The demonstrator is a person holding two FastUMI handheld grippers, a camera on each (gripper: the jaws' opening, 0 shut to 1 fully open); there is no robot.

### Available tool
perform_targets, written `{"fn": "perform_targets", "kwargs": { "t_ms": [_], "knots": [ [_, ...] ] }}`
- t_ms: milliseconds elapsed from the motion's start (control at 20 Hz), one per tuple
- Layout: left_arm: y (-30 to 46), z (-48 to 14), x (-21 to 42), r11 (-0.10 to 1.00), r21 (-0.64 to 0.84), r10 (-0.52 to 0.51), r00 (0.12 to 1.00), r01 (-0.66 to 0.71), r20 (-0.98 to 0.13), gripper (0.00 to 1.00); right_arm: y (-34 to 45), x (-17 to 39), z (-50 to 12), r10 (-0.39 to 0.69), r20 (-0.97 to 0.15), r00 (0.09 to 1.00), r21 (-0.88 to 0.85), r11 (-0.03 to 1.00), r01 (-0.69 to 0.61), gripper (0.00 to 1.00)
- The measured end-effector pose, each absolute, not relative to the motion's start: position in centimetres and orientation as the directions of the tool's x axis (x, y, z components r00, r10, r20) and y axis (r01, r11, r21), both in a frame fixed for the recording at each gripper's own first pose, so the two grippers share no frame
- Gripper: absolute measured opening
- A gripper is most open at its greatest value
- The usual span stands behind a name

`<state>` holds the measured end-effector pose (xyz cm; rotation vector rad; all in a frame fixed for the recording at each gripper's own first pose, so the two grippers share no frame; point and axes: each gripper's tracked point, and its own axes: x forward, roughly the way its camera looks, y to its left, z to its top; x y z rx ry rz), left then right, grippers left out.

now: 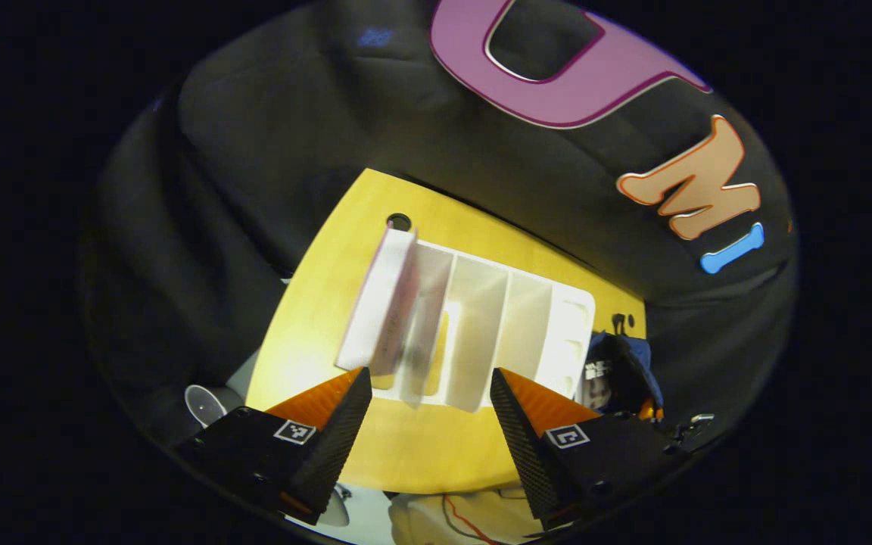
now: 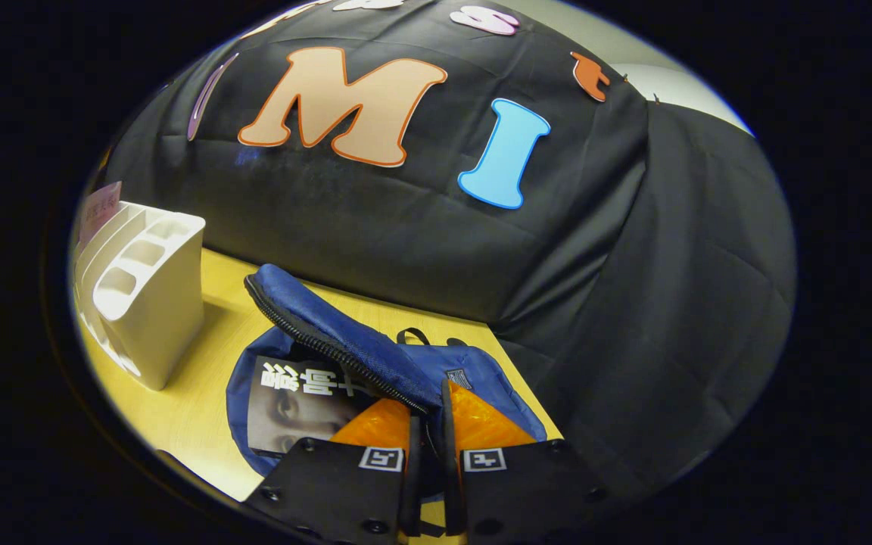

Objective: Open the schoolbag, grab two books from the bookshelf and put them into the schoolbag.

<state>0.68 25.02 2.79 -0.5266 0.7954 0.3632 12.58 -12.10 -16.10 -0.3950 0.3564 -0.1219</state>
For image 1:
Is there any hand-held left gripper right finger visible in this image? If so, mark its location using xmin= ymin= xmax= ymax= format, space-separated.
xmin=490 ymin=367 xmax=698 ymax=531

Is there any black backdrop cloth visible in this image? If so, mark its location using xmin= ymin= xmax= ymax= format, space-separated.
xmin=84 ymin=0 xmax=796 ymax=485

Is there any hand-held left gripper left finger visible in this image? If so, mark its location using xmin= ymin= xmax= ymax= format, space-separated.
xmin=175 ymin=367 xmax=374 ymax=527

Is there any white round object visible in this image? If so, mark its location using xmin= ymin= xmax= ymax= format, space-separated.
xmin=319 ymin=484 xmax=351 ymax=528

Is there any white bookshelf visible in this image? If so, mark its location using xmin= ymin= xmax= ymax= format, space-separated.
xmin=336 ymin=238 xmax=597 ymax=413

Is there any clear round cup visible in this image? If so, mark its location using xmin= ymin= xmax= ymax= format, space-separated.
xmin=185 ymin=385 xmax=229 ymax=428

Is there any pink book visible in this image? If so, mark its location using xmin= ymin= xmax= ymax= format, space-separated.
xmin=336 ymin=227 xmax=420 ymax=377

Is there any red cable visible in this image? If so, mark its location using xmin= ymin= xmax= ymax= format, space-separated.
xmin=442 ymin=496 xmax=501 ymax=545

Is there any blue schoolbag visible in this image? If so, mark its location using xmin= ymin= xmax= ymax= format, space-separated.
xmin=576 ymin=331 xmax=665 ymax=421

